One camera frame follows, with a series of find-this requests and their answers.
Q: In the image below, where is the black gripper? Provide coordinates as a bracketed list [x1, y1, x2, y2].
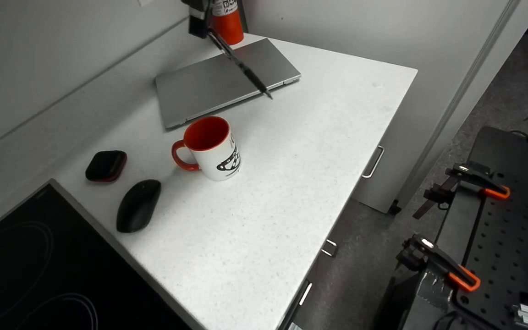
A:
[180, 0, 217, 39]

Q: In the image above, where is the black pen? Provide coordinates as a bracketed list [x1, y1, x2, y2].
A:
[208, 28, 276, 100]

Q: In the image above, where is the red and white mug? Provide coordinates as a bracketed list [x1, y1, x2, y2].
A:
[171, 115, 244, 182]

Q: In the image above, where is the orange red canister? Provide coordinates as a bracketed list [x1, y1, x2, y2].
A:
[211, 0, 246, 47]

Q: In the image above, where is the grey closed laptop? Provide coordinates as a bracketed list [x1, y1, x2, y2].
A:
[153, 36, 303, 131]

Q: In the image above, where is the black small rounded case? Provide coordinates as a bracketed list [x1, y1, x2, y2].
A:
[85, 148, 129, 182]

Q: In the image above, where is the black computer mouse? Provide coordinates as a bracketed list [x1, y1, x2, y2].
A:
[114, 177, 164, 234]

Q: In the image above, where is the kitchen base cabinet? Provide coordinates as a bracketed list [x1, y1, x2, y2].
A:
[279, 69, 420, 330]

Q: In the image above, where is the black glass cooktop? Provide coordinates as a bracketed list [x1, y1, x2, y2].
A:
[0, 177, 197, 330]

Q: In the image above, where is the orange black bar clamp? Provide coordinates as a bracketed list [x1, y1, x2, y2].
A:
[411, 160, 514, 219]
[397, 232, 485, 294]

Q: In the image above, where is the black pegboard table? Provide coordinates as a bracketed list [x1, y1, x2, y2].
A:
[373, 122, 528, 330]

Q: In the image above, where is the long silver drawer handle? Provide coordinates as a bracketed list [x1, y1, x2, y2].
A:
[360, 142, 387, 181]

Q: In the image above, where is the small silver cabinet handle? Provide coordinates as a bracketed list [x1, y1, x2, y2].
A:
[320, 236, 340, 259]

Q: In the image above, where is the grey wall trim strip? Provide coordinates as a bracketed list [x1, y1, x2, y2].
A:
[395, 0, 528, 215]

